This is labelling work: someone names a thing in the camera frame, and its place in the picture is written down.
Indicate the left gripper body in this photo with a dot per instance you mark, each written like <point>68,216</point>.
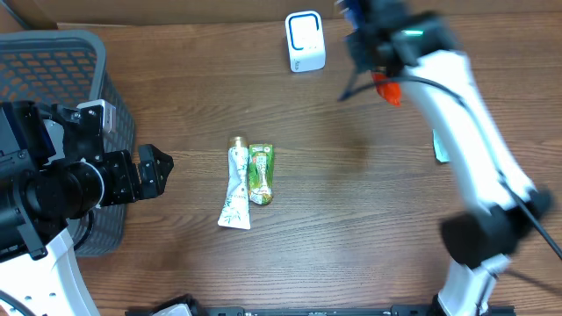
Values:
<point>121,176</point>

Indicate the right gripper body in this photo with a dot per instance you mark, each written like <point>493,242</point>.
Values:
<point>366,50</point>

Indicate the orange spaghetti packet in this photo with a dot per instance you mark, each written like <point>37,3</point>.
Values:
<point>387,90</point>

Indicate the white tube with gold cap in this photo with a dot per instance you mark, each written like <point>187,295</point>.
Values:
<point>235,211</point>

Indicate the green snack packet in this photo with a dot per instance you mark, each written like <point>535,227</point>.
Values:
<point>260,173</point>

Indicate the teal packet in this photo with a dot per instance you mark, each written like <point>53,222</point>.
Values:
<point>440,152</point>

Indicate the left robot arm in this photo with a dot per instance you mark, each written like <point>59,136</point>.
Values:
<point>53,169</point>

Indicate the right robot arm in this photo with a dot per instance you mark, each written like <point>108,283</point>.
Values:
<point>502,205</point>

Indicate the white barcode scanner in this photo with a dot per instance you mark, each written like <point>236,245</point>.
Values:
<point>305,41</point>

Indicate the grey plastic shopping basket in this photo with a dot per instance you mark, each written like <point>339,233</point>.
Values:
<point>68,68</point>

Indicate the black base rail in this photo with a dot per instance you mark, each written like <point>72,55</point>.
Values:
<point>188,305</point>

